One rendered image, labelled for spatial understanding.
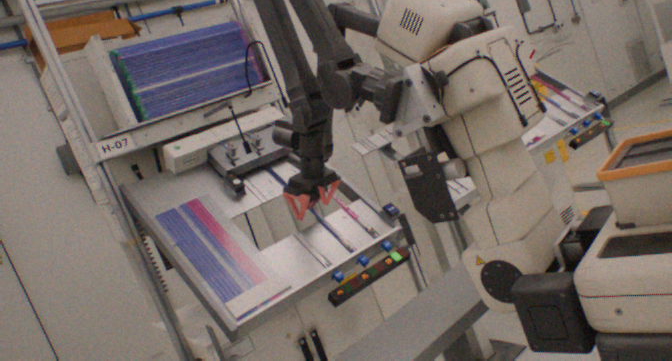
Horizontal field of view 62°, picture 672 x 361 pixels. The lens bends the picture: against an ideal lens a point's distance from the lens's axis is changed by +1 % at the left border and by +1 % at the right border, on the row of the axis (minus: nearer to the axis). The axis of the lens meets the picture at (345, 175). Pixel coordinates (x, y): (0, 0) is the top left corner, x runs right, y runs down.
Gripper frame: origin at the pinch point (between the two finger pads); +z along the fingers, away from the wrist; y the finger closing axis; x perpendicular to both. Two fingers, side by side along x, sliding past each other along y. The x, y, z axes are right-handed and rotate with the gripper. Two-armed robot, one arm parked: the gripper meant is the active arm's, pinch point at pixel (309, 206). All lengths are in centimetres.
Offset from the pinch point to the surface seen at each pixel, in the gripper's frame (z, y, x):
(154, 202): 2, 42, -32
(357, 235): 0.6, -6.0, 19.7
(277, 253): 1.1, 21.2, 10.4
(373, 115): 34, -97, -59
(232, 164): -4.8, 13.6, -28.3
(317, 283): 1.8, 17.5, 26.9
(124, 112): -19, 39, -57
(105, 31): -20, 22, -107
